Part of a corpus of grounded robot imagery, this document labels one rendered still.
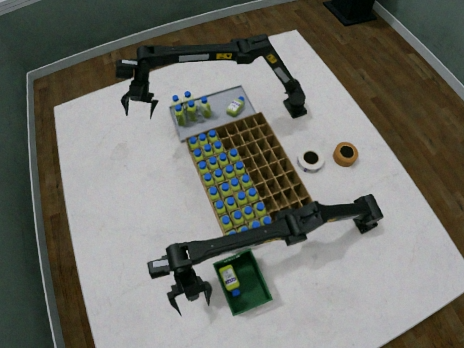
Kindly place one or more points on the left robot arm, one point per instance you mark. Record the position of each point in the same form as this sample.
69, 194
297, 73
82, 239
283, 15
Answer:
292, 226

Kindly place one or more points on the brown packing tape roll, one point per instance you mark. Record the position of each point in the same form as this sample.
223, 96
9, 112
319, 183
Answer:
345, 154

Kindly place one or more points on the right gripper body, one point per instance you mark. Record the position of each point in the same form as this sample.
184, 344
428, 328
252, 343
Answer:
145, 99

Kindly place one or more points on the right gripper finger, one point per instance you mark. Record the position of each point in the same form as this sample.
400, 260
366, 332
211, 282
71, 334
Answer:
125, 103
152, 109

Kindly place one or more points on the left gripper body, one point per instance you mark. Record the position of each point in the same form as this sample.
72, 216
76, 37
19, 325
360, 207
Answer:
202, 287

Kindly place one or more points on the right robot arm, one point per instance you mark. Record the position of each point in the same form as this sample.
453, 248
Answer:
250, 49

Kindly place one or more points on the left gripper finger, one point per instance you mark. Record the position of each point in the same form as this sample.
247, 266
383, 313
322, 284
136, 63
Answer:
173, 303
208, 295

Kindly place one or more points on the dark green plastic crate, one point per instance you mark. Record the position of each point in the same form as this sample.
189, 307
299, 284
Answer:
253, 288

